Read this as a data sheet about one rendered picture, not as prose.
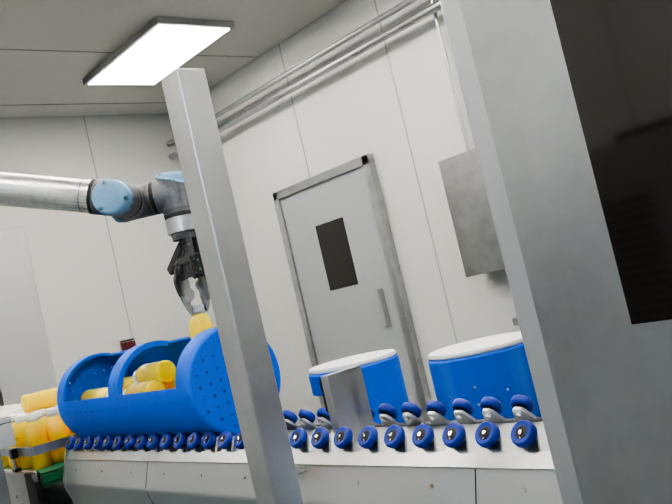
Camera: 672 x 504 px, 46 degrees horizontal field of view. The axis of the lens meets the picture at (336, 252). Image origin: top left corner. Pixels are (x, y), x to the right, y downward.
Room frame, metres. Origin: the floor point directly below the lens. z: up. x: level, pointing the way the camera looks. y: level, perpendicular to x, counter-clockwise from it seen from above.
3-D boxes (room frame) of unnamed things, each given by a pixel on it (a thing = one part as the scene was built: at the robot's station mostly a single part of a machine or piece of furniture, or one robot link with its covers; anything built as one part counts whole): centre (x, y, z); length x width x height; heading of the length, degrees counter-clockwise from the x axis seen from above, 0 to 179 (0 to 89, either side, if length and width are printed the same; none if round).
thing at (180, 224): (2.13, 0.38, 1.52); 0.10 x 0.09 x 0.05; 131
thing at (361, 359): (2.50, 0.03, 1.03); 0.28 x 0.28 x 0.01
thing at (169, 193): (2.13, 0.38, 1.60); 0.10 x 0.09 x 0.12; 88
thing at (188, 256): (2.12, 0.38, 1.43); 0.09 x 0.08 x 0.12; 41
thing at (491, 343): (2.09, -0.31, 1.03); 0.28 x 0.28 x 0.01
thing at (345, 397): (1.77, 0.05, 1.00); 0.10 x 0.04 x 0.15; 131
